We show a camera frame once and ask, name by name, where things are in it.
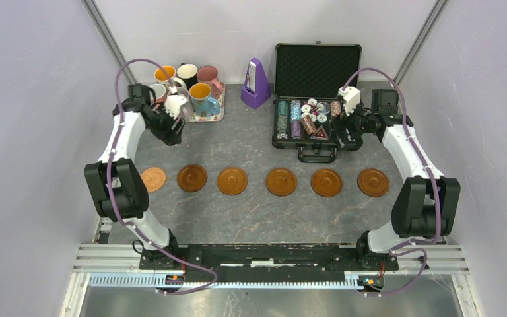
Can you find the floral tray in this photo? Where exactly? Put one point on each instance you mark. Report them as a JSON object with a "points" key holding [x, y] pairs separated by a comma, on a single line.
{"points": [[196, 118]]}

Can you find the all in triangle marker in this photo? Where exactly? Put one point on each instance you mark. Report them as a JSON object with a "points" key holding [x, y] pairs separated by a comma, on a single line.
{"points": [[320, 134]]}

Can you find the wooden coaster two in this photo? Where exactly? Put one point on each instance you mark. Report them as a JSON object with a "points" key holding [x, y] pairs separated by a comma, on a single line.
{"points": [[326, 182]]}

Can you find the black poker chip case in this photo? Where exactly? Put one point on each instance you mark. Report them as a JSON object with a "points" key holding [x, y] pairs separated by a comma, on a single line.
{"points": [[308, 77]]}

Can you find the purple poker chip stack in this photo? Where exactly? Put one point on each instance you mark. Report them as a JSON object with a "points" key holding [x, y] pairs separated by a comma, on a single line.
{"points": [[296, 129]]}

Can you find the wooden coaster four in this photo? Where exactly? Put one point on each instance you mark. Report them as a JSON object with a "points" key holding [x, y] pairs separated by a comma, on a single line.
{"points": [[281, 182]]}

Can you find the woven rattan coaster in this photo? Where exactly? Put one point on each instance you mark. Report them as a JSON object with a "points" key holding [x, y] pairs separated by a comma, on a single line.
{"points": [[153, 178]]}

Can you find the salmon mug white inside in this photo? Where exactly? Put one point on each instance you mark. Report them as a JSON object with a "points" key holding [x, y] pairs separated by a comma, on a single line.
{"points": [[159, 93]]}

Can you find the black mug white inside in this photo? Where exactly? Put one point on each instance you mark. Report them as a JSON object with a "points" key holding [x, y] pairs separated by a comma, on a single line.
{"points": [[188, 74]]}

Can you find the lilac mug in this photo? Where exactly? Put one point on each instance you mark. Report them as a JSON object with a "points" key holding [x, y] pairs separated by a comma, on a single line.
{"points": [[187, 109]]}

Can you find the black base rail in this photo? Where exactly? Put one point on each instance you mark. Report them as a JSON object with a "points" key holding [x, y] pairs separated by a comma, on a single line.
{"points": [[265, 263]]}

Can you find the white mug orange inside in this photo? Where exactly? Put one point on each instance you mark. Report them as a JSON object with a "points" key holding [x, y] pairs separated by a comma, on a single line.
{"points": [[166, 75]]}

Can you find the wooden coaster five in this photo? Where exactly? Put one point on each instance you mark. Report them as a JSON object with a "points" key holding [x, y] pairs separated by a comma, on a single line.
{"points": [[373, 182]]}

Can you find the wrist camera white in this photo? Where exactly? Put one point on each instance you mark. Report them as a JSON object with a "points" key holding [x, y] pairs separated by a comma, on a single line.
{"points": [[350, 99], [173, 104]]}

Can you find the pink mug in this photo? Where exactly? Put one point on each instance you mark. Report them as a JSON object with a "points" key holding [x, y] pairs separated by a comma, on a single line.
{"points": [[209, 74]]}

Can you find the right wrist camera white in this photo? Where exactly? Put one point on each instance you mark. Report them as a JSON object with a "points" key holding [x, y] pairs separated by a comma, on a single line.
{"points": [[350, 99]]}

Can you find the wooden coaster one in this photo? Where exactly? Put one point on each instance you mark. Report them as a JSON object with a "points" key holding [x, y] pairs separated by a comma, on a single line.
{"points": [[192, 178]]}

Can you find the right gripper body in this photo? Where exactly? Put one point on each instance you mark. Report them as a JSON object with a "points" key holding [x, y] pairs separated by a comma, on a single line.
{"points": [[358, 123]]}

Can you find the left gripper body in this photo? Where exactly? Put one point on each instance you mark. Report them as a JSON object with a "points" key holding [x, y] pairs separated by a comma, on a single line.
{"points": [[161, 125]]}

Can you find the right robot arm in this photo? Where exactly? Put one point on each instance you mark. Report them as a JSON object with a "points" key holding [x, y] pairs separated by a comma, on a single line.
{"points": [[425, 208]]}

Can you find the orange poker chip stack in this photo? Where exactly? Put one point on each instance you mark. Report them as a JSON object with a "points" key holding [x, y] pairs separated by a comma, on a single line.
{"points": [[308, 124]]}

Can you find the blue mug orange inside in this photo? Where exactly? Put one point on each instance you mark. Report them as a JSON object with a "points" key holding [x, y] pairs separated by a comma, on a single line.
{"points": [[203, 103]]}

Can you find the teal poker chip stack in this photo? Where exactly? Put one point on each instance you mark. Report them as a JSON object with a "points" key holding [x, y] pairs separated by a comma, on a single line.
{"points": [[282, 120]]}

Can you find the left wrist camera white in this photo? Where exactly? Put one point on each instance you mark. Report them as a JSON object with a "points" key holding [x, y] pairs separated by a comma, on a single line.
{"points": [[173, 104]]}

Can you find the wooden coaster three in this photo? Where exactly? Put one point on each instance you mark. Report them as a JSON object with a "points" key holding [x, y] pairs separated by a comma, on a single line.
{"points": [[232, 181]]}

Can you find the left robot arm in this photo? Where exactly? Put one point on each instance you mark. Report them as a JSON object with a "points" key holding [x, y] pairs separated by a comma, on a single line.
{"points": [[116, 187]]}

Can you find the purple metronome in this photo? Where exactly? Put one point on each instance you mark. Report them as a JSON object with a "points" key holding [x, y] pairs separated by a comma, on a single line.
{"points": [[256, 89]]}

